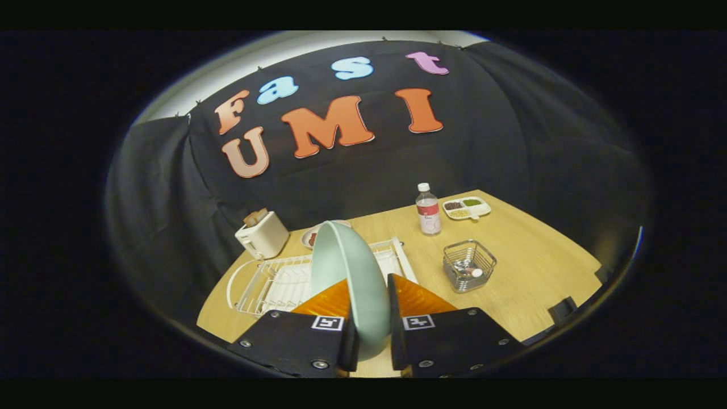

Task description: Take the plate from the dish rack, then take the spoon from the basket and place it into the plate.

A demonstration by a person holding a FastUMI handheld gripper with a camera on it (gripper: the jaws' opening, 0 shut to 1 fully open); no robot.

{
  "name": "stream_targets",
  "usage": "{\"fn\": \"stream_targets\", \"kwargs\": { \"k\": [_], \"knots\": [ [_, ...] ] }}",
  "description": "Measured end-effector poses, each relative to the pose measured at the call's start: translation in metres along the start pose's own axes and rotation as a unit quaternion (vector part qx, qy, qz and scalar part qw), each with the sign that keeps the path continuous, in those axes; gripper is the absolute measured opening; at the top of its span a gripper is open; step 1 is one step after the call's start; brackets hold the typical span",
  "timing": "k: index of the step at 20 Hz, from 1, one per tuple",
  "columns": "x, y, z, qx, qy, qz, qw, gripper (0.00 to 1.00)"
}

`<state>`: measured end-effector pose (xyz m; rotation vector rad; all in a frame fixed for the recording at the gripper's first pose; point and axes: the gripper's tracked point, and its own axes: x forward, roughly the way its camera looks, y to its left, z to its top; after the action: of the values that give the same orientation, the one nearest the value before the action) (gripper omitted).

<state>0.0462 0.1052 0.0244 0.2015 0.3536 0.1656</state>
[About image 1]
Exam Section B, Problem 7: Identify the pale green plate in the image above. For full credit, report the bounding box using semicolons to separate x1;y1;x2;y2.
311;220;392;362

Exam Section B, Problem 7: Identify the white wire dish rack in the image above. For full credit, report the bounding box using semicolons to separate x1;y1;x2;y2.
227;237;419;317

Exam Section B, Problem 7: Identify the clear plastic bottle red label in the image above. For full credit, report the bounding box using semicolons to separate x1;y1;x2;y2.
416;182;442;236

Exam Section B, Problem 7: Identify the black backdrop cloth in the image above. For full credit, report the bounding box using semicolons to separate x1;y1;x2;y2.
105;40;654;336

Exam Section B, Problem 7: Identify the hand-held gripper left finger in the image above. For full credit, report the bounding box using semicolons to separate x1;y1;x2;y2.
227;278;360;378

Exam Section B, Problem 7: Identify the black table clamp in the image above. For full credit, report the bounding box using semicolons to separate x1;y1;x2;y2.
548;297;579;324

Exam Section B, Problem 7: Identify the white plate with red food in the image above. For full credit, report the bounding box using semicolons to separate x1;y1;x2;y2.
301;220;353;251

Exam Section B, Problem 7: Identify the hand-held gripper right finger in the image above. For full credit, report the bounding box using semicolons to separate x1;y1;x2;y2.
387;273;527;379

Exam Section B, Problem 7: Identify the white divided condiment tray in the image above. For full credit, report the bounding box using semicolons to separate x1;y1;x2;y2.
442;196;492;221

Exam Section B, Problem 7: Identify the metal wire basket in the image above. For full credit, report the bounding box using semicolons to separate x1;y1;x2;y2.
442;239;498;294

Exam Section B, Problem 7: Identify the white toaster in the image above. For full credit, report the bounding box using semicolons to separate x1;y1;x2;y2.
235;211;290;260

